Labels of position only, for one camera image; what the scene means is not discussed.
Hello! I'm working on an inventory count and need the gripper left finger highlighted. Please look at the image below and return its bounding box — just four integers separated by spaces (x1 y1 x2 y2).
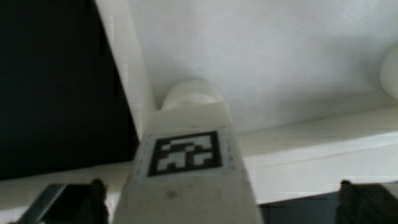
17 179 109 224

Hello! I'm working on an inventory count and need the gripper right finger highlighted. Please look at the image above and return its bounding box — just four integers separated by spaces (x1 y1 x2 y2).
337 180 398 224

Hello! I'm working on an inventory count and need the white table leg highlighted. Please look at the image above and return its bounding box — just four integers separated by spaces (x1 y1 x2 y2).
113 79 266 224

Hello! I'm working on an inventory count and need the white square table top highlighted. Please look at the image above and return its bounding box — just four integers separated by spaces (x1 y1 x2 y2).
95 0 398 156

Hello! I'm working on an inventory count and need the white U-shaped fence wall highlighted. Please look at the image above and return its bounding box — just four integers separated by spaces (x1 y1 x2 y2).
0 143 398 224

